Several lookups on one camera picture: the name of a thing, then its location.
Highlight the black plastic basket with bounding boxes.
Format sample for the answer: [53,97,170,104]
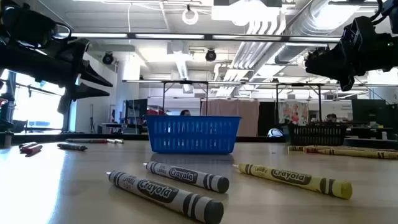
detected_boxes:
[287,123,348,147]

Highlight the floral curtain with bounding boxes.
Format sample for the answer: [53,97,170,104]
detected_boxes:
[278,101,310,125]

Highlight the gray Crayola crayon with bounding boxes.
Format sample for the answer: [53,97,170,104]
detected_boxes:
[106,170,224,224]
[142,161,230,194]

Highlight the white ceiling pipes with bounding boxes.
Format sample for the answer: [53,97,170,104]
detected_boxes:
[214,11,287,98]

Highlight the white coiled cable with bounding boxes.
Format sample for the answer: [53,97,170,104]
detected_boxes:
[182,4,200,26]

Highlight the bright window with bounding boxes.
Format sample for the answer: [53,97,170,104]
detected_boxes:
[0,70,68,131]

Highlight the white desk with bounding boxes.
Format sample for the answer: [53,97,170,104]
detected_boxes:
[98,122,147,135]

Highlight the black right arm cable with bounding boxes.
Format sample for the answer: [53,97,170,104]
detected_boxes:
[371,0,389,26]

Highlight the pink curtain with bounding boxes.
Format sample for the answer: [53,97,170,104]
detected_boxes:
[200,98,261,137]

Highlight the black aluminium table frame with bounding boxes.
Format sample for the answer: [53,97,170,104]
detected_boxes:
[11,132,398,151]

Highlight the blue and white round object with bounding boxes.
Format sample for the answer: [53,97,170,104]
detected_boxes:
[267,128,285,138]

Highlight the blue plastic basket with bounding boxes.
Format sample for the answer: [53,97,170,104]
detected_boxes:
[145,114,242,155]

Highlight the black overhead light bar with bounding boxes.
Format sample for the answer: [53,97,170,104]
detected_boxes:
[55,32,343,44]

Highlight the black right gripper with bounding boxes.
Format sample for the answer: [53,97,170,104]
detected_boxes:
[304,16,398,93]

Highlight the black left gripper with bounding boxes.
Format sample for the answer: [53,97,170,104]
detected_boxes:
[0,36,114,115]

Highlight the large black monitor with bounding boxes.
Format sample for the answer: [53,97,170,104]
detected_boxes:
[351,99,387,124]

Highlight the black metal frame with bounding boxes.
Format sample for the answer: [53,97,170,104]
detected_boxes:
[160,80,210,117]
[274,82,323,124]

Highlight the silver ventilation duct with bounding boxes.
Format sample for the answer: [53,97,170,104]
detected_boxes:
[274,0,358,65]

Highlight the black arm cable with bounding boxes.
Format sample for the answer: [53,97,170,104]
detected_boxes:
[371,0,389,26]
[51,22,73,40]

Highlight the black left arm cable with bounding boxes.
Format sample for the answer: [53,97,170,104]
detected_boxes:
[51,22,73,40]

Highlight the yellow Crayola crayon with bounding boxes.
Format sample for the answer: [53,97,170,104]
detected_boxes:
[233,163,353,200]

